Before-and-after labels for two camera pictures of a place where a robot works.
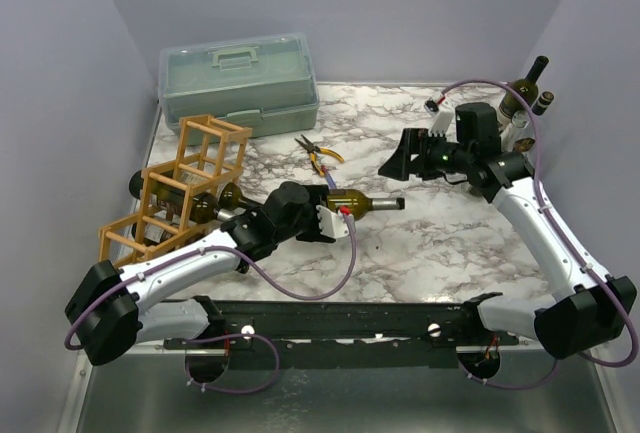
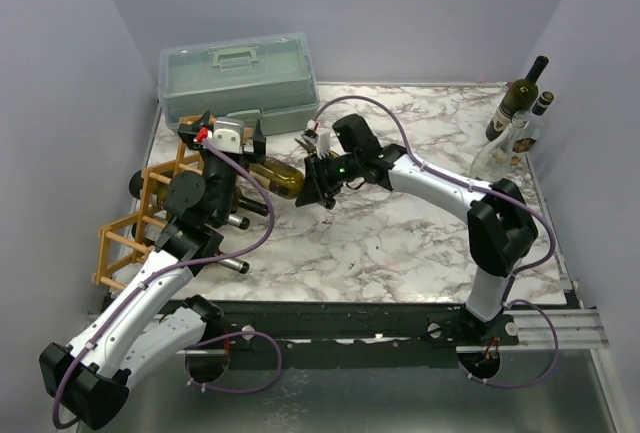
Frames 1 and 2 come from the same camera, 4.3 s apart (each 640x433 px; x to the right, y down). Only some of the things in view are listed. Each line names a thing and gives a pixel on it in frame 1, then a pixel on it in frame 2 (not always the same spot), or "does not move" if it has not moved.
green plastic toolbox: x=267 y=82 does not move
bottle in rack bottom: x=153 y=233 does not move
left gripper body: x=317 y=196 to x=215 y=169
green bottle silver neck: x=230 y=197 does not move
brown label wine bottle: x=359 y=203 to x=278 y=177
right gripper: x=413 y=154 to x=319 y=179
